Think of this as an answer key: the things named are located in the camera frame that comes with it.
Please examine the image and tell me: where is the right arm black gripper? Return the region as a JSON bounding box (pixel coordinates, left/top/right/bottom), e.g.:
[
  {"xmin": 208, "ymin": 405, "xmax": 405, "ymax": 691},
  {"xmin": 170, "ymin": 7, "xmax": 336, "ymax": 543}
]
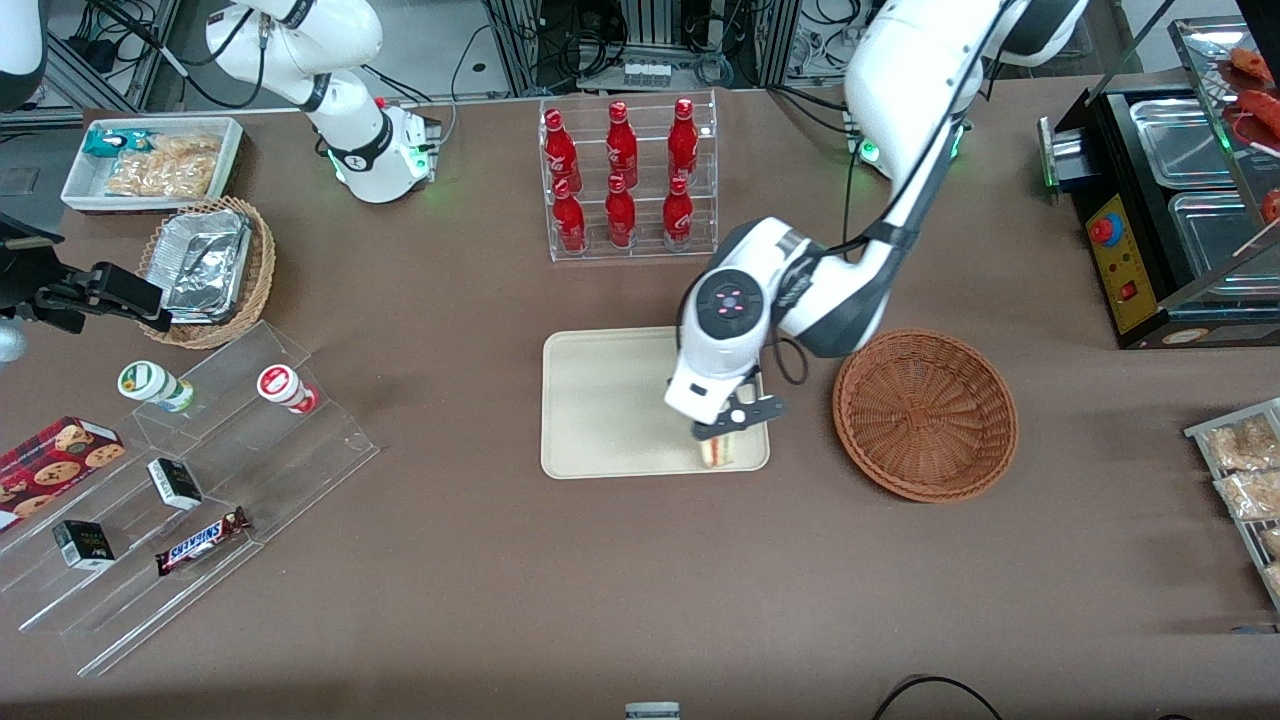
[{"xmin": 0, "ymin": 213, "xmax": 174, "ymax": 336}]

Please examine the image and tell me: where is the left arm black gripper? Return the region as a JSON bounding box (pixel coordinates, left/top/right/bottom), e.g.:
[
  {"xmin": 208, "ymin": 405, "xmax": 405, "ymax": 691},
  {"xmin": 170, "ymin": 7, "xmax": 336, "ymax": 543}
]
[{"xmin": 690, "ymin": 395, "xmax": 791, "ymax": 442}]

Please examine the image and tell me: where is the triangle sandwich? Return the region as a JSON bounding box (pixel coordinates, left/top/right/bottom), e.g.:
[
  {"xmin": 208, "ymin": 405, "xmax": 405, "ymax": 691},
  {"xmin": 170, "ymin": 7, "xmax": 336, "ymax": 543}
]
[{"xmin": 700, "ymin": 432, "xmax": 753, "ymax": 470}]

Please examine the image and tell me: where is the beige plastic serving tray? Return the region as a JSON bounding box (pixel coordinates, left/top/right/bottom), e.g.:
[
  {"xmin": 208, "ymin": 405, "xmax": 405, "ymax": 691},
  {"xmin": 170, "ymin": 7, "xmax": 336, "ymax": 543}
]
[{"xmin": 541, "ymin": 327, "xmax": 771, "ymax": 480}]

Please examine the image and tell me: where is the tan wicker basket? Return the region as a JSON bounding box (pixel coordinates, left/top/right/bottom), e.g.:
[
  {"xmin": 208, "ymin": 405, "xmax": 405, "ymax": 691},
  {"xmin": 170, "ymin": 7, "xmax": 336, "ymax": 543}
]
[{"xmin": 137, "ymin": 195, "xmax": 277, "ymax": 350}]

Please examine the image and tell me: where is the round brown wicker basket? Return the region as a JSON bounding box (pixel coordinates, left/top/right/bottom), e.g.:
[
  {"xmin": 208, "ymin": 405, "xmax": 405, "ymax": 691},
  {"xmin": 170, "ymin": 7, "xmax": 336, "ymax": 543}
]
[{"xmin": 833, "ymin": 329, "xmax": 1019, "ymax": 503}]

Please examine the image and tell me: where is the white snack bag tray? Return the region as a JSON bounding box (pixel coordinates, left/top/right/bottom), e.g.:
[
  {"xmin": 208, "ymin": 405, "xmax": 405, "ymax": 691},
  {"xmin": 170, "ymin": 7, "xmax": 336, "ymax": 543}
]
[{"xmin": 1185, "ymin": 398, "xmax": 1280, "ymax": 613}]

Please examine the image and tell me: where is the stack of foil containers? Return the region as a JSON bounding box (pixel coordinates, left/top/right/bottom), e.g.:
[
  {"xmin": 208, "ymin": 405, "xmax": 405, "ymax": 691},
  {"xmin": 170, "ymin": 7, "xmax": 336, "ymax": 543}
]
[{"xmin": 158, "ymin": 209, "xmax": 253, "ymax": 325}]

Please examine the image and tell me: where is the green label yogurt cup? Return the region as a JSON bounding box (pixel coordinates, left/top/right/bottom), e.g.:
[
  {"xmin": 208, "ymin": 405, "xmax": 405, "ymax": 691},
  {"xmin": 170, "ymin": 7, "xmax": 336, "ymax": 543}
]
[{"xmin": 117, "ymin": 360, "xmax": 197, "ymax": 414}]

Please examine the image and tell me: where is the white rectangular snack bin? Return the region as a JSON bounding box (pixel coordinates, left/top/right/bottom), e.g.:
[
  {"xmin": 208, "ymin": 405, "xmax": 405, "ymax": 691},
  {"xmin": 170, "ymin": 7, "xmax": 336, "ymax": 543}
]
[{"xmin": 60, "ymin": 115, "xmax": 246, "ymax": 216}]

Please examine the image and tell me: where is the bag of pale chips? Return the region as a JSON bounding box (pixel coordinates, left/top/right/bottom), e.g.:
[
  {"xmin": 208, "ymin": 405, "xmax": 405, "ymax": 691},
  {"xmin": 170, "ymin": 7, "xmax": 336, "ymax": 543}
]
[{"xmin": 104, "ymin": 134, "xmax": 223, "ymax": 199}]

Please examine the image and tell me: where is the teal snack packet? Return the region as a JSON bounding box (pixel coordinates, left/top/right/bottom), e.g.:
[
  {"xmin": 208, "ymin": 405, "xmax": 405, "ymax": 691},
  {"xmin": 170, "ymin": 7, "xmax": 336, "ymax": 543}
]
[{"xmin": 83, "ymin": 127, "xmax": 158, "ymax": 161}]

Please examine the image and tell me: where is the red label yogurt cup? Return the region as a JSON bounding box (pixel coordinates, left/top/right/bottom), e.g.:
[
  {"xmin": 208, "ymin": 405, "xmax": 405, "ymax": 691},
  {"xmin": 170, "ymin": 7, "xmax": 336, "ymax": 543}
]
[{"xmin": 256, "ymin": 364, "xmax": 322, "ymax": 416}]

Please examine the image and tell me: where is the red cookie box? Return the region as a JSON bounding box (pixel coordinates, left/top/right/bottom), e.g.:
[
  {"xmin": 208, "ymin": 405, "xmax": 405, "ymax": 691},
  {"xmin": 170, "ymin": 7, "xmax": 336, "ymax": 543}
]
[{"xmin": 0, "ymin": 416, "xmax": 127, "ymax": 533}]

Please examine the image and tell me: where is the small black carton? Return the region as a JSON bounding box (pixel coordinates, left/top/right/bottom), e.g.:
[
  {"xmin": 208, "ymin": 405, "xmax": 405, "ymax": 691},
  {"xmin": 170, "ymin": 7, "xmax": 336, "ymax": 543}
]
[
  {"xmin": 147, "ymin": 457, "xmax": 204, "ymax": 512},
  {"xmin": 52, "ymin": 519, "xmax": 117, "ymax": 572}
]

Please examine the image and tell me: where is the red cola bottle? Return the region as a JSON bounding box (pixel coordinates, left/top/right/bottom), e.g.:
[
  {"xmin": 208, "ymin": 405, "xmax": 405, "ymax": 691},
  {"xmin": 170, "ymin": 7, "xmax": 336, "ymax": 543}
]
[
  {"xmin": 552, "ymin": 178, "xmax": 589, "ymax": 253},
  {"xmin": 663, "ymin": 176, "xmax": 695, "ymax": 251},
  {"xmin": 668, "ymin": 97, "xmax": 700, "ymax": 184},
  {"xmin": 542, "ymin": 108, "xmax": 583, "ymax": 193},
  {"xmin": 605, "ymin": 175, "xmax": 637, "ymax": 249},
  {"xmin": 605, "ymin": 100, "xmax": 639, "ymax": 189}
]

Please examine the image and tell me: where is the clear acrylic stepped display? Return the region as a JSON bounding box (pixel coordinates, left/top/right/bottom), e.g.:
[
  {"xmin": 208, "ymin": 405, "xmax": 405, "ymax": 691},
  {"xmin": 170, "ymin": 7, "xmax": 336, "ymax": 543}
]
[{"xmin": 0, "ymin": 320, "xmax": 381, "ymax": 679}]

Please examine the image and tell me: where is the Snickers chocolate bar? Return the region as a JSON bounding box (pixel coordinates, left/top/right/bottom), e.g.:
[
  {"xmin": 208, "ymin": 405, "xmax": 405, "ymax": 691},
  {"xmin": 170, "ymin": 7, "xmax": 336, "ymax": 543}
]
[{"xmin": 154, "ymin": 506, "xmax": 252, "ymax": 577}]

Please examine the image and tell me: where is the clear acrylic bottle rack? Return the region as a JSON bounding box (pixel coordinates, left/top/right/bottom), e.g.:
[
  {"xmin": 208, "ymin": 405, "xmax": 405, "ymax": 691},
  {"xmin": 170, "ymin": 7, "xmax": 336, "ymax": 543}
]
[{"xmin": 538, "ymin": 90, "xmax": 719, "ymax": 263}]

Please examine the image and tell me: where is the black food warmer yellow panel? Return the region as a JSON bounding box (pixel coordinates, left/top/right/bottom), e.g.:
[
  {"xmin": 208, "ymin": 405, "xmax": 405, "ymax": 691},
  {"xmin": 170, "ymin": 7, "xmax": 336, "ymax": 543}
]
[{"xmin": 1038, "ymin": 15, "xmax": 1280, "ymax": 351}]

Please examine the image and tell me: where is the steel warmer pan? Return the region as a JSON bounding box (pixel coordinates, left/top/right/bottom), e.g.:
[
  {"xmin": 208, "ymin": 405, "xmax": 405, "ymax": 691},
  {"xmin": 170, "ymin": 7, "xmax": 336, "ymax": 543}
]
[
  {"xmin": 1130, "ymin": 97, "xmax": 1237, "ymax": 189},
  {"xmin": 1168, "ymin": 190, "xmax": 1280, "ymax": 301}
]

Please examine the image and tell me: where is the aluminium frame strut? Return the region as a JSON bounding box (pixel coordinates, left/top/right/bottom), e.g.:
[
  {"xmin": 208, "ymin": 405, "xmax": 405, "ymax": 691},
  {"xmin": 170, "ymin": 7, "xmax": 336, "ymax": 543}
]
[{"xmin": 40, "ymin": 0, "xmax": 186, "ymax": 113}]

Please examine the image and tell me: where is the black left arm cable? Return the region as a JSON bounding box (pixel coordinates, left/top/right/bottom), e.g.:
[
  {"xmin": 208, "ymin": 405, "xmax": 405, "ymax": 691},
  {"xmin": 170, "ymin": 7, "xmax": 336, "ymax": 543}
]
[{"xmin": 765, "ymin": 0, "xmax": 1011, "ymax": 386}]

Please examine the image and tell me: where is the black table cable loop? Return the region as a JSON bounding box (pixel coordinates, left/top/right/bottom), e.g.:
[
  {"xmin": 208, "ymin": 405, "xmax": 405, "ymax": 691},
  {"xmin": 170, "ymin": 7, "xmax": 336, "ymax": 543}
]
[{"xmin": 870, "ymin": 675, "xmax": 1007, "ymax": 720}]

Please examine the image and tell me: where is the aluminium frame equipment rack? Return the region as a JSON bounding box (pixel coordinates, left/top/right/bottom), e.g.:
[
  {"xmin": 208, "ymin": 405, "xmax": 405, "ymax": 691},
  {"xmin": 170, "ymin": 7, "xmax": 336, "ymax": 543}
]
[{"xmin": 485, "ymin": 0, "xmax": 806, "ymax": 96}]

